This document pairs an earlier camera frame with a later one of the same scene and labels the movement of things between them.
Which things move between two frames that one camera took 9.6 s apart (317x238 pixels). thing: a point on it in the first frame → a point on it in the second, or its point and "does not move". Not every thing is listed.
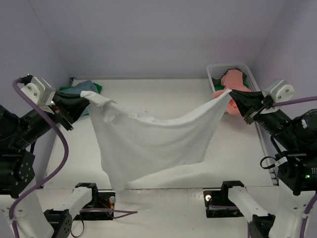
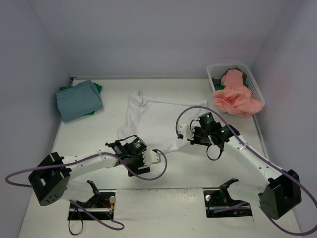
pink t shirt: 233,80 does not move
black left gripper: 61,113 → 138,169
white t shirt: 132,145 → 155,122
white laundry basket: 216,71 does not move
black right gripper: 256,110 → 194,141
